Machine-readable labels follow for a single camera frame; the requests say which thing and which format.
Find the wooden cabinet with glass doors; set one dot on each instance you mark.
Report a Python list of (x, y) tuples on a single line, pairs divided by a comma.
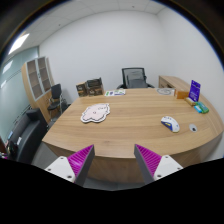
[(37, 83)]

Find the wooden side desk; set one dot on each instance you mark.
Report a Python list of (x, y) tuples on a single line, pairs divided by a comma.
[(173, 82)]

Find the black leather sofa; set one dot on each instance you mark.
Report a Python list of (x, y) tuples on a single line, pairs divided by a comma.
[(27, 136)]

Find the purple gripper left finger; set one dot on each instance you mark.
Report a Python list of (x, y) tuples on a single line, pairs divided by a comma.
[(75, 167)]

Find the small orange wooden box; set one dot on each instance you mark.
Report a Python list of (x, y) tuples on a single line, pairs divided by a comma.
[(182, 94)]

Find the dark cardboard box right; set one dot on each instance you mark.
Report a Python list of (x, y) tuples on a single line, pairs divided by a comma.
[(94, 87)]

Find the black mesh office chair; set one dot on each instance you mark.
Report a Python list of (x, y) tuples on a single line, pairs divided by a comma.
[(134, 78)]

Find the ceiling light panel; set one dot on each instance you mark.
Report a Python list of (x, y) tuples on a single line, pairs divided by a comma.
[(18, 43)]

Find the green and blue packet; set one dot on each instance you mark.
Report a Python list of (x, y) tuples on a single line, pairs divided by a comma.
[(201, 108)]

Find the black side chair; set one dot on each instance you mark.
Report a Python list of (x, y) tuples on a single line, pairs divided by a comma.
[(56, 98)]

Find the round white coaster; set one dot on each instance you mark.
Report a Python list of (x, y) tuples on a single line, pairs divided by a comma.
[(165, 91)]

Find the purple standing sign card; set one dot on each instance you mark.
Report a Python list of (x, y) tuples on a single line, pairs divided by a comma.
[(194, 92)]

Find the pink cartoon mouse pad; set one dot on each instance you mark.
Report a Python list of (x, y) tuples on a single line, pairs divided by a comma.
[(95, 113)]

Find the round grey cable grommet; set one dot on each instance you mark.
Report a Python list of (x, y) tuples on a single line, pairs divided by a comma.
[(193, 127)]

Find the white and blue computer mouse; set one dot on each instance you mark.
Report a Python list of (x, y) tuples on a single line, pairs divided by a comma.
[(170, 123)]

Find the green and white leaflet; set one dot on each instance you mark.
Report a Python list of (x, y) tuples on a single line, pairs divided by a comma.
[(117, 92)]

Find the dark cardboard box left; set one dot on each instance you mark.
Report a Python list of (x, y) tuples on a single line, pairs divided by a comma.
[(81, 89)]

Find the dark cardboard box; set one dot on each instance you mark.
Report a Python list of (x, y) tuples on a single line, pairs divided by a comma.
[(81, 89), (94, 87)]

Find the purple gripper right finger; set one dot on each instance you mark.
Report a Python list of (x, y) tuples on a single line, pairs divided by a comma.
[(154, 166)]

